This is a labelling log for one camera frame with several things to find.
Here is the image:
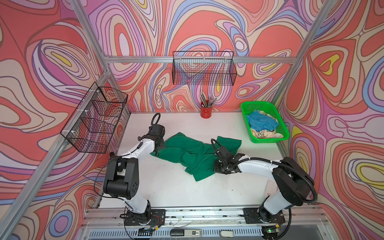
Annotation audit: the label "black wire basket left wall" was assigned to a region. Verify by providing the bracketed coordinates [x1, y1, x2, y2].
[61, 83, 128, 154]

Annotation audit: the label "black wire basket wall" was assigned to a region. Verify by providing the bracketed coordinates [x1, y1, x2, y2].
[172, 51, 238, 86]
[61, 83, 128, 154]

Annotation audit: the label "red utensil cup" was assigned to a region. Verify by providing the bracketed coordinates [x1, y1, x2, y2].
[200, 103, 212, 119]

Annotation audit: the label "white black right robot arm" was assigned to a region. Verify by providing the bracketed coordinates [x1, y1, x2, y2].
[211, 139, 318, 224]

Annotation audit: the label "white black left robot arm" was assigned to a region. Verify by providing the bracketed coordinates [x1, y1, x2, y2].
[102, 113, 166, 227]

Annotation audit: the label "beige patterned t shirt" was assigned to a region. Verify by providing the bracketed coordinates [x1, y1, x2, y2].
[250, 111, 284, 139]

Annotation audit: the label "pink calculator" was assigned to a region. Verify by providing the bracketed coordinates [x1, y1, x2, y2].
[265, 180, 279, 198]

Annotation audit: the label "metal utensils in cup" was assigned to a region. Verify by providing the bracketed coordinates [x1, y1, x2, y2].
[200, 93, 217, 109]

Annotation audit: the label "green plastic basket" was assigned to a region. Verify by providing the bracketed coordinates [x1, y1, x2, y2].
[241, 101, 290, 144]

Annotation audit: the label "green t shirt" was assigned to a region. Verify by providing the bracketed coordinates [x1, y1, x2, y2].
[149, 132, 243, 182]

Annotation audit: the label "teal blue t shirt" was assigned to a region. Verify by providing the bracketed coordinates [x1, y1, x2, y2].
[246, 111, 279, 132]

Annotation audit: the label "black wire basket back wall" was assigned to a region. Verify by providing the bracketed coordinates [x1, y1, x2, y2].
[172, 51, 238, 86]

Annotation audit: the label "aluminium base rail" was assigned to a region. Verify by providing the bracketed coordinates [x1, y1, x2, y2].
[76, 206, 337, 240]

